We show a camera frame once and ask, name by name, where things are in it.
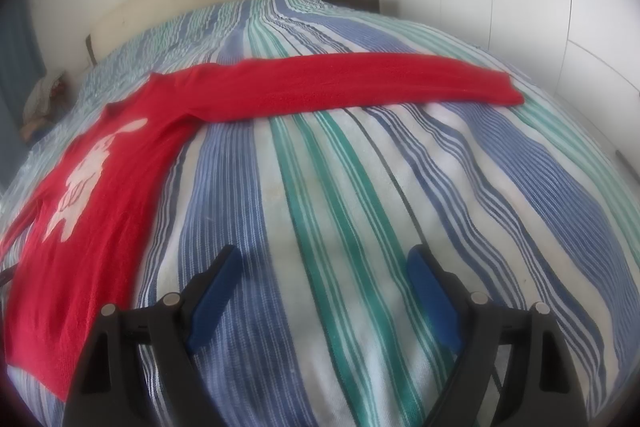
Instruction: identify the blue curtain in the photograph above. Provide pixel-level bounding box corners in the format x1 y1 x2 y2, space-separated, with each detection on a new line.
0 0 48 148

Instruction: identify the red knitted sweater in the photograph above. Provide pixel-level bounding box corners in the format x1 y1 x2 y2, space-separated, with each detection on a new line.
0 56 525 373

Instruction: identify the dark wooden nightstand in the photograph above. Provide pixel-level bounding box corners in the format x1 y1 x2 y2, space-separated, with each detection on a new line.
320 0 381 12

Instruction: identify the striped bed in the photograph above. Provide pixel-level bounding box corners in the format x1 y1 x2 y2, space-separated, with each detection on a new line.
0 0 640 427

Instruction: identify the pile of clothes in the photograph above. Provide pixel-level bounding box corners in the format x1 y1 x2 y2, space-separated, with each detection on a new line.
20 74 68 140

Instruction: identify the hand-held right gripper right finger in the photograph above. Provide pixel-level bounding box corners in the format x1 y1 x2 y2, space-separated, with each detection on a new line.
406 245 588 427

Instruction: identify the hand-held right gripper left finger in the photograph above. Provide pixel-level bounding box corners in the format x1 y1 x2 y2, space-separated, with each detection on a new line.
62 245 241 427

